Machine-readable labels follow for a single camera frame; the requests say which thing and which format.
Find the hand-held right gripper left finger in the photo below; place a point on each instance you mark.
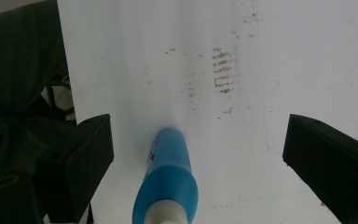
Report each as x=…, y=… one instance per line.
x=84, y=161

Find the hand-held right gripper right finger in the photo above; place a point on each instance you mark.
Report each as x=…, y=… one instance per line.
x=332, y=155

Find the blue plastic bottle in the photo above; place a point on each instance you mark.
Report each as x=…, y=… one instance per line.
x=167, y=161

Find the white foam board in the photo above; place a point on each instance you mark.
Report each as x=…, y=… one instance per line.
x=199, y=46

